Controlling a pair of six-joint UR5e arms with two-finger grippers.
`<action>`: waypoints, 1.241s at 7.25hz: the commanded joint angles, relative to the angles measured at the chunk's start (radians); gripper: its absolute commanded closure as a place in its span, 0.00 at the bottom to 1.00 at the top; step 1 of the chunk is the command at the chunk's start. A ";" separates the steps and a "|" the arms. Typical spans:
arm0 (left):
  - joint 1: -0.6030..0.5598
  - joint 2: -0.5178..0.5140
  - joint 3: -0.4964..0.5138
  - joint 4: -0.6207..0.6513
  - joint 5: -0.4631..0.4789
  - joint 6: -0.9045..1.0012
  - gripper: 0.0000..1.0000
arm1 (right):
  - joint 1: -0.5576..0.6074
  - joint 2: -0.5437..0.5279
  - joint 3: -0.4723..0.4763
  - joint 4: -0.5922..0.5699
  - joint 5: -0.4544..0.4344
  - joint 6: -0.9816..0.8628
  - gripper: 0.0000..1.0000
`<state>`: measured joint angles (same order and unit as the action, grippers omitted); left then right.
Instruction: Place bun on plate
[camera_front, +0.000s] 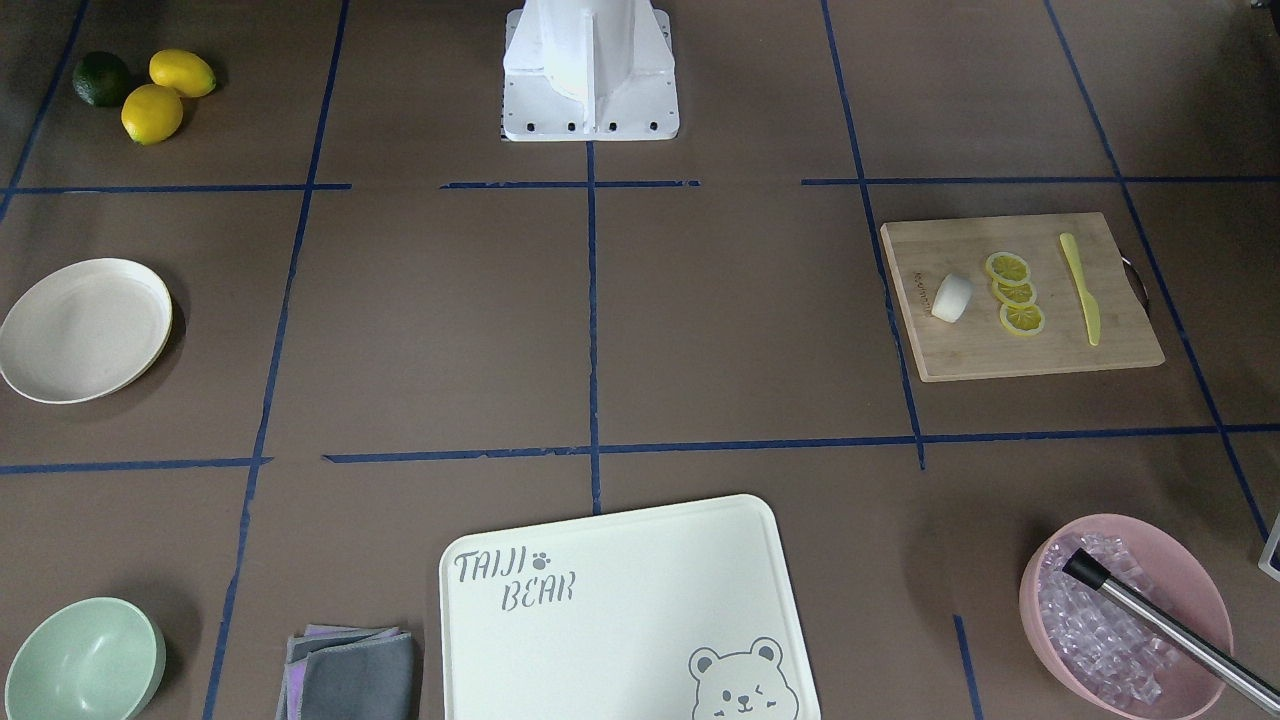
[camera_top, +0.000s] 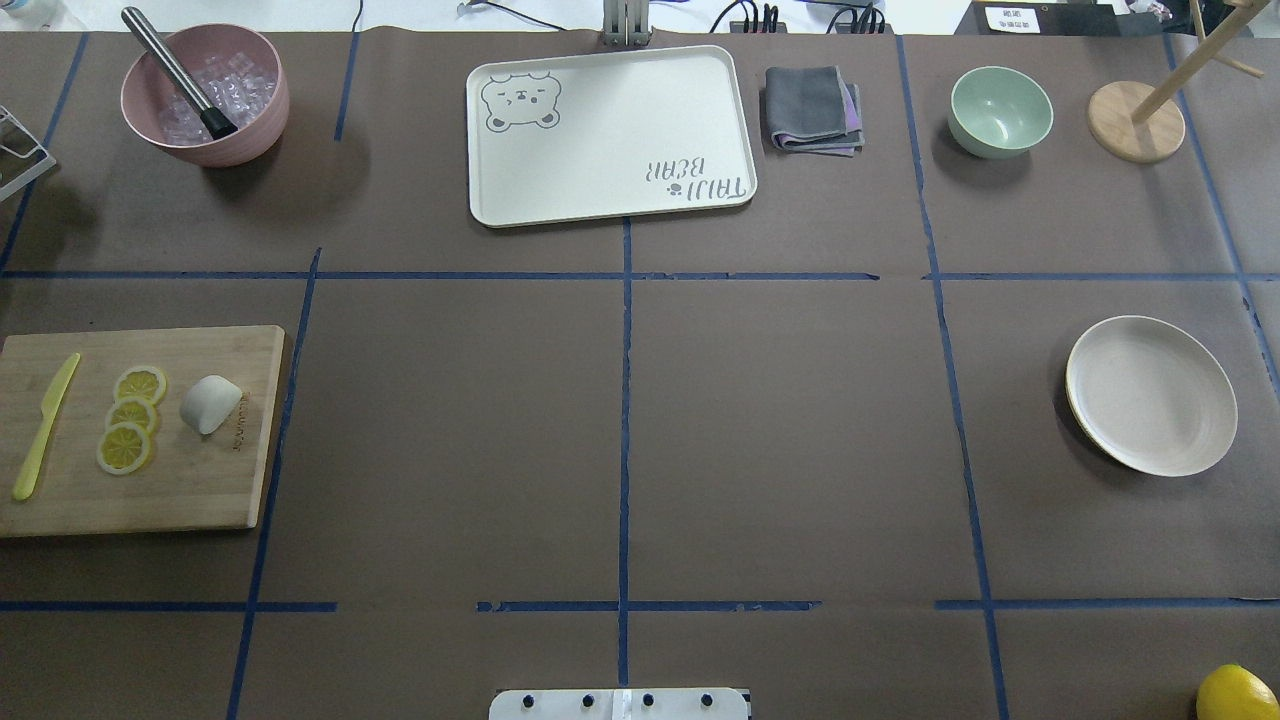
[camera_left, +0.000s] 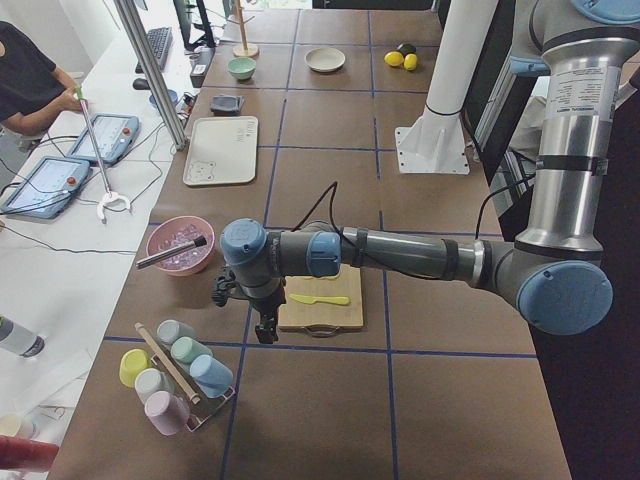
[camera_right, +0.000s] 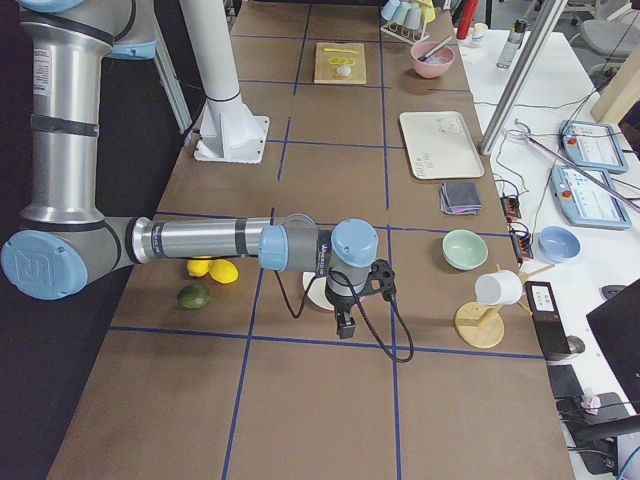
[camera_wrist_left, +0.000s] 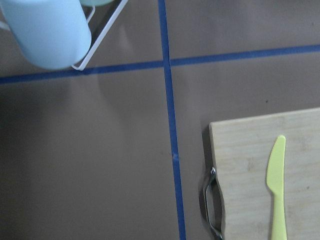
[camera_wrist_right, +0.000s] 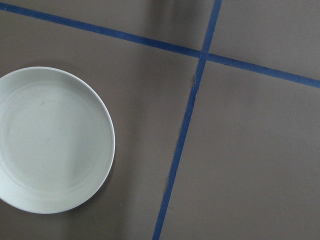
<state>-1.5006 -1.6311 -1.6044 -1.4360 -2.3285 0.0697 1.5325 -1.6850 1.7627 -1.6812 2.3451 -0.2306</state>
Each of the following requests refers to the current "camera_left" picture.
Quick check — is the yellow cup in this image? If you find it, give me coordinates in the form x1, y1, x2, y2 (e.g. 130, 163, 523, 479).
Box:
119, 348, 151, 388

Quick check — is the green bowl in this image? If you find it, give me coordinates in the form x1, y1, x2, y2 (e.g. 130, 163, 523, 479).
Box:
227, 57, 257, 81

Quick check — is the white cup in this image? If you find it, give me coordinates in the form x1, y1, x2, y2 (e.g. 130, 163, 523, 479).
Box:
134, 368, 175, 404

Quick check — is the pink cup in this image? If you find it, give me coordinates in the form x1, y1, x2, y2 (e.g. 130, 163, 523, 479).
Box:
144, 391, 190, 436

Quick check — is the red cylinder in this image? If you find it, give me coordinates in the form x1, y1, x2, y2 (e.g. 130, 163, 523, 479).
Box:
1, 435, 59, 472

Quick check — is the aluminium frame post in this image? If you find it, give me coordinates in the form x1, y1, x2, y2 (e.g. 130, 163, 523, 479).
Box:
114, 0, 188, 151

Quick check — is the green avocado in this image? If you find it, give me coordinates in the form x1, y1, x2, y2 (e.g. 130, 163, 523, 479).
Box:
396, 43, 417, 56

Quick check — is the teach pendant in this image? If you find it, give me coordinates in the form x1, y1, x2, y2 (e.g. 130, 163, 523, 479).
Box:
67, 114, 140, 165
1, 157, 91, 220

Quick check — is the teach pendant far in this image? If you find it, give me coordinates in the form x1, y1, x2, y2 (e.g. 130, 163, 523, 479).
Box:
67, 114, 140, 165

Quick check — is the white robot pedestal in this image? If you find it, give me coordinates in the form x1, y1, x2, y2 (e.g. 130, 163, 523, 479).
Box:
395, 0, 498, 175

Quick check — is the paper cup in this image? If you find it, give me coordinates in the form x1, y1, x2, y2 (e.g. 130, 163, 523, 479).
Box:
0, 413, 36, 439

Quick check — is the reacher grabber tool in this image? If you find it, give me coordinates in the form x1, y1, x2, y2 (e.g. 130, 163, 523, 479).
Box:
75, 86, 131, 224

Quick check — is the teach pendant near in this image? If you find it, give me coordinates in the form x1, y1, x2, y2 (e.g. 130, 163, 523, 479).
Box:
1, 157, 91, 220

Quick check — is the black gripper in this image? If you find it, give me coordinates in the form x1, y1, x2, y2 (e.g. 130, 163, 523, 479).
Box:
211, 266, 285, 343

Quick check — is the person in black shirt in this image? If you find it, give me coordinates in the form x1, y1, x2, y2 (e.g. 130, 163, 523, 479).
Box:
1, 21, 81, 136

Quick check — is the wooden cutting board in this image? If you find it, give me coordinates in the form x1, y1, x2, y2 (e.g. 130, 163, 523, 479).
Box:
278, 265, 365, 337

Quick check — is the black keyboard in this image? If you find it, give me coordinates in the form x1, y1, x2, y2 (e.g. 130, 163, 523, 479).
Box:
146, 27, 173, 71

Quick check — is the grey folded cloth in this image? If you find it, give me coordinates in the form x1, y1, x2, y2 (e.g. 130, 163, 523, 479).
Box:
210, 94, 245, 116

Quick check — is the blue bowl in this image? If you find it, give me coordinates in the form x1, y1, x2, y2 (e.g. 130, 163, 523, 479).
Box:
148, 88, 179, 114

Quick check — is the white cup rack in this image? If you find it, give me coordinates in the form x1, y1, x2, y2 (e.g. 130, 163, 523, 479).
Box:
134, 322, 236, 432

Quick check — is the grey cup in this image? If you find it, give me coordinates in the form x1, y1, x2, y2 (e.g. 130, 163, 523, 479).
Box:
156, 319, 197, 345

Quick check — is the pink bowl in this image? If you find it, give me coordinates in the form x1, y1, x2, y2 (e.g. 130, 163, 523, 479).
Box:
146, 215, 217, 277

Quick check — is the yellow lemon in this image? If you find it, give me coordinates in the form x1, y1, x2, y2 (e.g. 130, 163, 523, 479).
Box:
403, 53, 419, 71
384, 50, 404, 67

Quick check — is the computer mouse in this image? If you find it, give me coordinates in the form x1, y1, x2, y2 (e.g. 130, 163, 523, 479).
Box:
132, 78, 150, 91

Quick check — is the black brush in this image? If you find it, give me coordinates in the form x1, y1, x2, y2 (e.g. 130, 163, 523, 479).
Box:
135, 236, 208, 269

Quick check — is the green cup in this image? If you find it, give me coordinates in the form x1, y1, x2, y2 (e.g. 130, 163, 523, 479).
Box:
170, 336, 213, 365

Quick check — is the wooden mug stand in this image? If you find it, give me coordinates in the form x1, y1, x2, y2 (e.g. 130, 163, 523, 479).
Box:
233, 1, 260, 58

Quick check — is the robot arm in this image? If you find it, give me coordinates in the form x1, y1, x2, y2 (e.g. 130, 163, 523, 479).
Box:
212, 1, 639, 344

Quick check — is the beige round plate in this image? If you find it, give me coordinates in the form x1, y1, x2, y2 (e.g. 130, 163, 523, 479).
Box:
304, 47, 346, 73

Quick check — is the water bottle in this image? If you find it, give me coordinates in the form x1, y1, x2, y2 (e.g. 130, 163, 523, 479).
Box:
0, 316, 45, 358

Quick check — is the blue cup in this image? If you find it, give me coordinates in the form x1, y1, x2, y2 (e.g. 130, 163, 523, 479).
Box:
189, 355, 233, 398

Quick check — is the black box device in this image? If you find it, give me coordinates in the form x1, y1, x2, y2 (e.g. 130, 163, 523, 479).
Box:
190, 48, 215, 88

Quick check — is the yellow plastic knife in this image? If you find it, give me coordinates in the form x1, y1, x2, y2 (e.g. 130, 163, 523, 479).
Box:
289, 293, 351, 306

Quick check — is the beige rectangular tray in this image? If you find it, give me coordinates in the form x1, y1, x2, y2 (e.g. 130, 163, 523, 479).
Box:
183, 116, 259, 187

